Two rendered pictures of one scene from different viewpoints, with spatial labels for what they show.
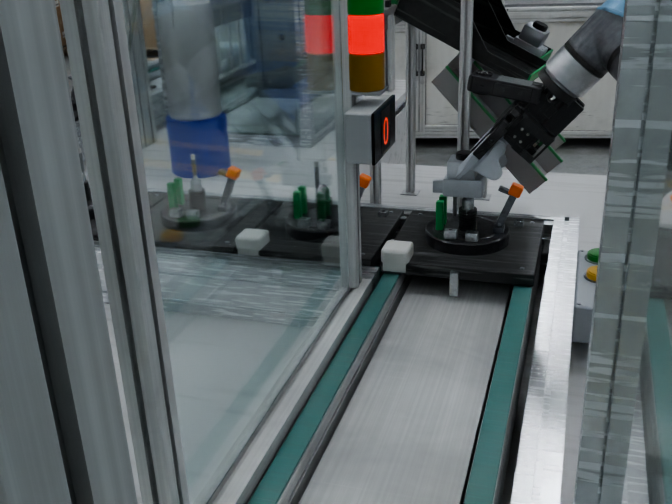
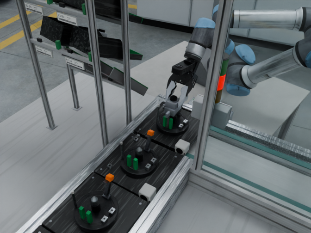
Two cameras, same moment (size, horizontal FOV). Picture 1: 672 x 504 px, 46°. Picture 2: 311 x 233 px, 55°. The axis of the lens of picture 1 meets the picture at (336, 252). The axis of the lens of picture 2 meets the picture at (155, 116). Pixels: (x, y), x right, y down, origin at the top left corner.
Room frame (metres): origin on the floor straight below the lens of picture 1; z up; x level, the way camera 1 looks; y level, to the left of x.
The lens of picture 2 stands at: (1.11, 0.74, 1.83)
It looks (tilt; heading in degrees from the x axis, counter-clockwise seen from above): 40 degrees down; 282
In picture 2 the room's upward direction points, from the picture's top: 2 degrees clockwise
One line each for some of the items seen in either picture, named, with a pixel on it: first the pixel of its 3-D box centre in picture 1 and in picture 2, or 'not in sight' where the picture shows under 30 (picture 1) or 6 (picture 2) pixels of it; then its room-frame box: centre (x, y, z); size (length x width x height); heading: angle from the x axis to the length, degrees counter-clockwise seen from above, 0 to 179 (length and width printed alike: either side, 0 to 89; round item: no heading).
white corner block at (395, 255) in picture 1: (397, 256); (182, 147); (1.17, -0.10, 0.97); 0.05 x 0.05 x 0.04; 72
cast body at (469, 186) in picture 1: (458, 172); (171, 105); (1.24, -0.21, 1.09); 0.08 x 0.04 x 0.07; 72
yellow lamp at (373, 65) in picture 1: (366, 70); not in sight; (1.09, -0.05, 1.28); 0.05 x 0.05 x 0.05
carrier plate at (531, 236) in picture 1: (466, 244); (172, 126); (1.24, -0.22, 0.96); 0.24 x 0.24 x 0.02; 72
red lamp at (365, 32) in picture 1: (365, 32); not in sight; (1.09, -0.05, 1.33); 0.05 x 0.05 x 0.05
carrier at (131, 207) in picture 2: not in sight; (95, 205); (1.39, 0.25, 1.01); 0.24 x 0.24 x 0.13; 72
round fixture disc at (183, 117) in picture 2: (467, 233); (172, 123); (1.24, -0.22, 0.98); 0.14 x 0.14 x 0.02
